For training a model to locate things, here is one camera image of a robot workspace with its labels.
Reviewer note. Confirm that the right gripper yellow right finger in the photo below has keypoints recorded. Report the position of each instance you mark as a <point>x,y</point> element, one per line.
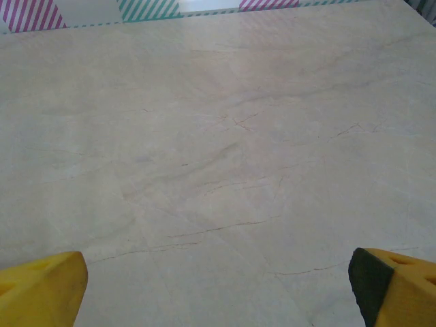
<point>405,296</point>

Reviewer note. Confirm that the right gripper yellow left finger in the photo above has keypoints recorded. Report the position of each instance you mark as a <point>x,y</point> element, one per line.
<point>44,293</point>

